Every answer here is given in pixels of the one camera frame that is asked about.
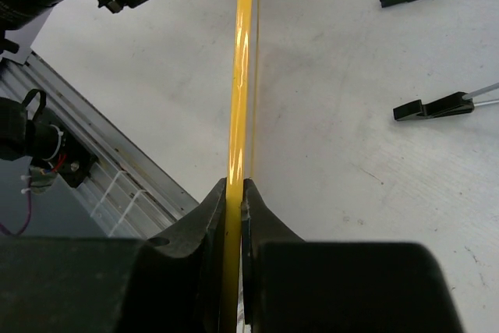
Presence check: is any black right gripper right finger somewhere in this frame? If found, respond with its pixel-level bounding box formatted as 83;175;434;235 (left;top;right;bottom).
242;179;463;332

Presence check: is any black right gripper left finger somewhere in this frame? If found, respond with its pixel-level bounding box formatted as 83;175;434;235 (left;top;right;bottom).
1;179;225;332

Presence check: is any yellow framed whiteboard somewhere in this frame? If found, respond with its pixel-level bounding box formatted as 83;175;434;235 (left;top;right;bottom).
219;0;258;332

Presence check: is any aluminium table frame rail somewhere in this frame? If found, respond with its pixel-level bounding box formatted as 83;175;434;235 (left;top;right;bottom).
1;53;198;238

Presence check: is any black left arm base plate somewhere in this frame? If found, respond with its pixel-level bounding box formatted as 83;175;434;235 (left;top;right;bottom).
22;89;97;194

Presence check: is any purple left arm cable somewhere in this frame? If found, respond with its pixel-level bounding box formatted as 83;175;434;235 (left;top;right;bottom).
0;188;34;237

